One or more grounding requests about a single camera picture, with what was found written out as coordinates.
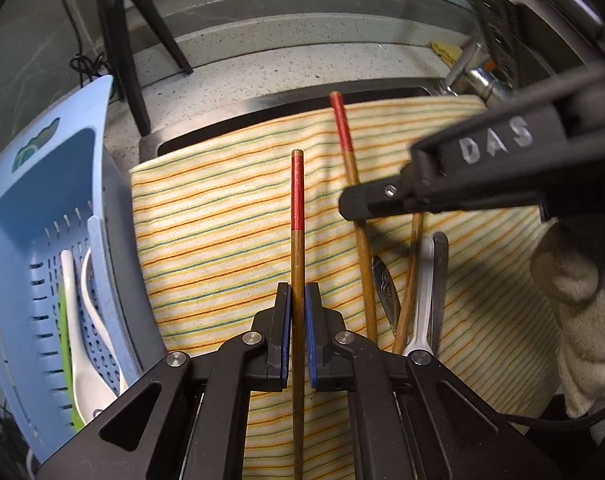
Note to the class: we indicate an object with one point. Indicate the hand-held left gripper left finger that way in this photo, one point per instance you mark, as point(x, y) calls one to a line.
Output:
point(284, 340)

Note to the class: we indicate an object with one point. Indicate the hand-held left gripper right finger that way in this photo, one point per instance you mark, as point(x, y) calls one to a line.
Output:
point(312, 340)

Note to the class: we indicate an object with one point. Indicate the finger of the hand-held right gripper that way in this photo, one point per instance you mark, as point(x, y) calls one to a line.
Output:
point(372, 200)

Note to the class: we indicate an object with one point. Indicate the red wooden chopstick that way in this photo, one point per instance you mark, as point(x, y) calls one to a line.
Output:
point(297, 240)
point(342, 125)
point(411, 270)

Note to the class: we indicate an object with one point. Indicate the white plastic spork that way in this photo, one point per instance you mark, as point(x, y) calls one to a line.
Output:
point(425, 280)

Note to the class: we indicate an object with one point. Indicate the white ceramic spoon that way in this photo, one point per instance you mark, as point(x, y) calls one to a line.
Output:
point(90, 390)
point(85, 275)

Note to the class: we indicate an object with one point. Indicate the green plastic utensil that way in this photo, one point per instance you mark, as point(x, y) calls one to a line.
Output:
point(65, 340)

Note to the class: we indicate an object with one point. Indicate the light blue plastic basket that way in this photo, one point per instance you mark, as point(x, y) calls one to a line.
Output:
point(12, 240)

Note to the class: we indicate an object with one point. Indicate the person's right hand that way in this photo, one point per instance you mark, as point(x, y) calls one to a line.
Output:
point(577, 280)

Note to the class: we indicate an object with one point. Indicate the chrome faucet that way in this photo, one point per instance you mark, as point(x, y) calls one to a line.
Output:
point(477, 80)

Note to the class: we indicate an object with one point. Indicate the yellow sponge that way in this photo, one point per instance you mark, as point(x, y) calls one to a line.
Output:
point(447, 51)

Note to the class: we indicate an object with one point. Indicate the yellow striped cloth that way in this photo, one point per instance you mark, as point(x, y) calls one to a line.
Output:
point(222, 240)

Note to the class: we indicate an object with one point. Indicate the black tripod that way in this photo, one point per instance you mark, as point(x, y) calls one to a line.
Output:
point(122, 50)

